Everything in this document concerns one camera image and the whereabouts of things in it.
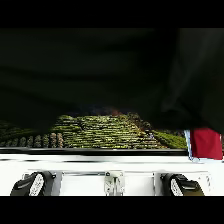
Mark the silver frame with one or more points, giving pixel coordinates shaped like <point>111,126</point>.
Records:
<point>113,181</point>

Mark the red garment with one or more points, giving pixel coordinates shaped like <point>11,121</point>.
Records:
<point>206,143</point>

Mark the black garment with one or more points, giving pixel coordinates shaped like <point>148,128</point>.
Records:
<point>100,73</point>

